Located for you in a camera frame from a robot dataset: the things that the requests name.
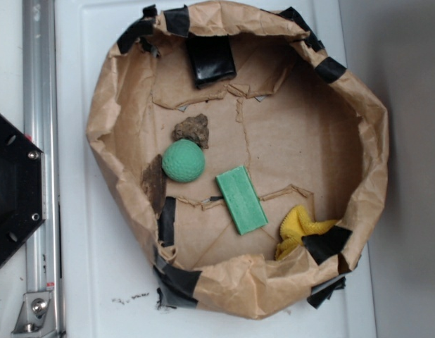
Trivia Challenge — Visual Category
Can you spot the brown paper bag bin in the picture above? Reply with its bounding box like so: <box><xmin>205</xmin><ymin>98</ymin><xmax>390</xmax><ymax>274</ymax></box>
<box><xmin>87</xmin><ymin>1</ymin><xmax>389</xmax><ymax>319</ymax></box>

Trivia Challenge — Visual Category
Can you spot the green rectangular sponge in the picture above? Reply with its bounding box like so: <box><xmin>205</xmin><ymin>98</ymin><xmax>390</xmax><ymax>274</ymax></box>
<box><xmin>215</xmin><ymin>165</ymin><xmax>268</xmax><ymax>235</ymax></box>

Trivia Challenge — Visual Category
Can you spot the metal corner bracket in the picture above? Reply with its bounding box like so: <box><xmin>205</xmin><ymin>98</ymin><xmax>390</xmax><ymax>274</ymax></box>
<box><xmin>11</xmin><ymin>291</ymin><xmax>56</xmax><ymax>337</ymax></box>

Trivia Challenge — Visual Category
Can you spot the black box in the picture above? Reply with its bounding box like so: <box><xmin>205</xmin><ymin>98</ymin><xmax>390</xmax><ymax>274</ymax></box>
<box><xmin>186</xmin><ymin>36</ymin><xmax>237</xmax><ymax>89</ymax></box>

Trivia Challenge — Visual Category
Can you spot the black octagonal mount plate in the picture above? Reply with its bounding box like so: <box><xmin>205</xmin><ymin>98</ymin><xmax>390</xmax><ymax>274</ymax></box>
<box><xmin>0</xmin><ymin>114</ymin><xmax>44</xmax><ymax>269</ymax></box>

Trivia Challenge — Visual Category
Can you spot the aluminium extrusion rail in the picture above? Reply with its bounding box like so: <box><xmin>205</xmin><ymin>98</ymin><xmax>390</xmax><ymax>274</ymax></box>
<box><xmin>22</xmin><ymin>1</ymin><xmax>65</xmax><ymax>337</ymax></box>

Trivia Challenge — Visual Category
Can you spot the brown rock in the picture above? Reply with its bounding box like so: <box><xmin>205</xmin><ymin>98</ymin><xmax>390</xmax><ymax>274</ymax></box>
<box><xmin>172</xmin><ymin>113</ymin><xmax>210</xmax><ymax>149</ymax></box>

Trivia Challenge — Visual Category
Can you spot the green dimpled ball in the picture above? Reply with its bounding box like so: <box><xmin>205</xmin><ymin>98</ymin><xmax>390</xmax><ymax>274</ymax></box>
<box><xmin>162</xmin><ymin>139</ymin><xmax>206</xmax><ymax>183</ymax></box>

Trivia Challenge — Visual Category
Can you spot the yellow cloth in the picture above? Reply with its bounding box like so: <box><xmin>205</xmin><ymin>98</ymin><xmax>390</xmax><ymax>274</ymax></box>
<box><xmin>275</xmin><ymin>205</ymin><xmax>338</xmax><ymax>261</ymax></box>

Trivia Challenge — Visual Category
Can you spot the brown bark piece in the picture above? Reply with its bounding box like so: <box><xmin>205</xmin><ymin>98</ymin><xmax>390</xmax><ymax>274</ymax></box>
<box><xmin>141</xmin><ymin>154</ymin><xmax>167</xmax><ymax>219</ymax></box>

